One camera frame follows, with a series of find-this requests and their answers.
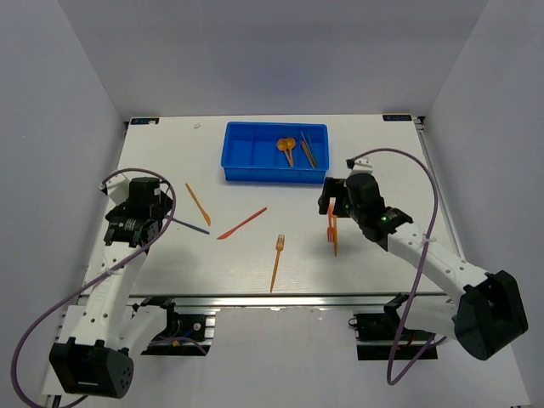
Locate orange spoon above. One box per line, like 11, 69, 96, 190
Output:
286, 138, 296, 167
276, 139, 293, 167

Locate grey-blue chopstick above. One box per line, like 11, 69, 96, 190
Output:
305, 134, 317, 168
301, 132, 316, 167

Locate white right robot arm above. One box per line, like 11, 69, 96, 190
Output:
318, 172, 529, 360

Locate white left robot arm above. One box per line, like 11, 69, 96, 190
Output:
49, 177, 180, 399

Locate blue chopstick left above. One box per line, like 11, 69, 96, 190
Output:
172, 218, 210, 235

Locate red-orange fork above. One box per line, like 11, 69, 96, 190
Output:
326, 204, 336, 242

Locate orange plastic knife left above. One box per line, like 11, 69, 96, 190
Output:
185, 183, 212, 226

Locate left table label sticker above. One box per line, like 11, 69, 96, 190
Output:
129, 117, 160, 126

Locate table label sticker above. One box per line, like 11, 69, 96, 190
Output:
382, 114, 412, 122
129, 117, 160, 126

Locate blue divided plastic bin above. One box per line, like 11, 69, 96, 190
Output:
221, 122, 330, 184

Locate red-orange plastic knife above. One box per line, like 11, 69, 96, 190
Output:
217, 207, 268, 241

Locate right table label sticker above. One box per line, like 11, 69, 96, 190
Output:
382, 114, 412, 122

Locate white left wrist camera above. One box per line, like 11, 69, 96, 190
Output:
99, 174, 130, 205

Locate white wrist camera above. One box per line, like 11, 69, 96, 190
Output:
346, 156, 373, 176
99, 174, 130, 205

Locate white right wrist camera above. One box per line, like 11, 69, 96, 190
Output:
346, 156, 373, 176

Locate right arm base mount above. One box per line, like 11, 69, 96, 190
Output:
345, 293, 430, 362

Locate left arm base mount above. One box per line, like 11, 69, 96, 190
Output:
139, 296, 212, 356

